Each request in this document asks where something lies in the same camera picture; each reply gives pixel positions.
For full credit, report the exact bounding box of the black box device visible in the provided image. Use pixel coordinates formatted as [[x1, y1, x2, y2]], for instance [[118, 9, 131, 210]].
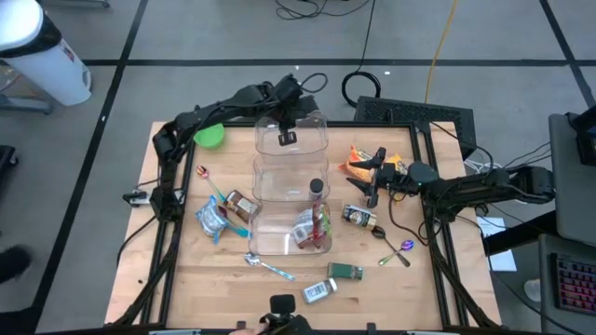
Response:
[[565, 105, 596, 168]]

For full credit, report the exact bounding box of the yellow hanging cable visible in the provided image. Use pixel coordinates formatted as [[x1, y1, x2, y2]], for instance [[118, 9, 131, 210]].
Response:
[[424, 0, 460, 104]]

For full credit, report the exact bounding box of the clear plastic organizer bin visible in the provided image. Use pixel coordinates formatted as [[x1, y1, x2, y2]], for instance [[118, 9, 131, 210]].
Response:
[[248, 110, 334, 257]]

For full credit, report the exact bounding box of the yellow chicken ramen packet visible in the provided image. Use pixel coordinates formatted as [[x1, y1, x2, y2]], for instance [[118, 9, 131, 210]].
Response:
[[338, 144, 409, 185]]

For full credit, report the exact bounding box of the person's shoe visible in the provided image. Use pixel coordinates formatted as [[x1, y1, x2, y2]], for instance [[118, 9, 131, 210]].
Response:
[[0, 245, 33, 285]]

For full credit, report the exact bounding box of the purple bottle black lid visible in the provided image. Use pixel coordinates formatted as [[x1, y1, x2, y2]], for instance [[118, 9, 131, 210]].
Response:
[[308, 178, 326, 201]]

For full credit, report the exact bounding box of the white trash can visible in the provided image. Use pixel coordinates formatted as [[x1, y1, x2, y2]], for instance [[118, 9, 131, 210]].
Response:
[[0, 0, 93, 107]]

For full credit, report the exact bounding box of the iridescent purple green spoon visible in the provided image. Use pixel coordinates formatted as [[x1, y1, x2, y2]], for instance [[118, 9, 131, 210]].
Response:
[[378, 239, 415, 267]]

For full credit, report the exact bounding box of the white black power adapter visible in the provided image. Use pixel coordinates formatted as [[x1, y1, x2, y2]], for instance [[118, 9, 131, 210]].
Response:
[[123, 189, 153, 208]]

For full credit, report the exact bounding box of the green shrimp ramen packet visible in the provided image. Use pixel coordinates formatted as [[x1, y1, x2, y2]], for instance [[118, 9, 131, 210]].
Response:
[[312, 200, 333, 248]]

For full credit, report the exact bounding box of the white label seasoning jar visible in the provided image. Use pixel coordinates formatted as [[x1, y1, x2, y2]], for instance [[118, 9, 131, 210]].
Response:
[[301, 277, 339, 305]]

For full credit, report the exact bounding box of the silver spoon teal handle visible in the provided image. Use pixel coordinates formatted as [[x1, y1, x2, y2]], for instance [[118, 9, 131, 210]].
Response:
[[244, 251, 297, 282]]

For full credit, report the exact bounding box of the pink gold spoon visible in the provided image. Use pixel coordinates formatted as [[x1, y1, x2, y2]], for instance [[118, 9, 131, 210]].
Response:
[[195, 164, 227, 202]]

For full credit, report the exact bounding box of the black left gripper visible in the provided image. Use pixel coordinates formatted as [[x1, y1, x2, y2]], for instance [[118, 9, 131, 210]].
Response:
[[277, 105, 305, 147]]

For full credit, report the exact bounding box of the green plastic bowl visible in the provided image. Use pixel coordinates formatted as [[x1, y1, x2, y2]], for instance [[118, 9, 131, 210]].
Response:
[[193, 122, 226, 151]]

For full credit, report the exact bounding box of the black coiled cable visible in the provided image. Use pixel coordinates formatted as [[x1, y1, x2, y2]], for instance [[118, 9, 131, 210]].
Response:
[[341, 0, 383, 109]]

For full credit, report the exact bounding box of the black backlit keyboard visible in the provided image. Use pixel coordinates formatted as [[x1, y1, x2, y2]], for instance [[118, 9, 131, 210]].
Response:
[[551, 253, 596, 317]]

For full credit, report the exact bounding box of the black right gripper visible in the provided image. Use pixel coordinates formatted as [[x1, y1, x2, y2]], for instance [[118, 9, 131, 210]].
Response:
[[346, 147, 413, 209]]

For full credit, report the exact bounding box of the teal plastic spoon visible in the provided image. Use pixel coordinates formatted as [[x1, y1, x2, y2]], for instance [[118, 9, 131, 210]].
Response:
[[217, 204, 251, 239]]

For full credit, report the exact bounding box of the white paper sheet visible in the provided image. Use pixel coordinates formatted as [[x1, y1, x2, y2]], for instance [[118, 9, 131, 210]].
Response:
[[477, 216, 518, 274]]

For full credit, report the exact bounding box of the black gold label jar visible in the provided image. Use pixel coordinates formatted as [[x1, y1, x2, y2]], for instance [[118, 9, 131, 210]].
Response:
[[341, 204, 378, 230]]

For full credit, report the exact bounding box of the gray side desk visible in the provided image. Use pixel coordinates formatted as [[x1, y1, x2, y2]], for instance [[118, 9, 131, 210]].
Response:
[[537, 111, 596, 335]]

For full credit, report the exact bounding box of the red beef ramen packet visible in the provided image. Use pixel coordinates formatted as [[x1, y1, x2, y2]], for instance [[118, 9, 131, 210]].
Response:
[[291, 208, 320, 250]]

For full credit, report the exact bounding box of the blue ramen packet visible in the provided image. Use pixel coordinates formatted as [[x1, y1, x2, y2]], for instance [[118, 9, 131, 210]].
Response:
[[194, 194, 230, 247]]

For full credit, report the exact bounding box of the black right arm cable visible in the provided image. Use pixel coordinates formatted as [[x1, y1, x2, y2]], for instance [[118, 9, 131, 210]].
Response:
[[387, 193, 432, 247]]

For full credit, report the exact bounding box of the brown snack packet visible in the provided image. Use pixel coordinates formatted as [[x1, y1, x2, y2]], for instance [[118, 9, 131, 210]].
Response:
[[222, 188, 261, 224]]

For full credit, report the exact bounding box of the white computer mouse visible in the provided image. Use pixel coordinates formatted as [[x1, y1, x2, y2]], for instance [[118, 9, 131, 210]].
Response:
[[523, 277, 544, 303]]

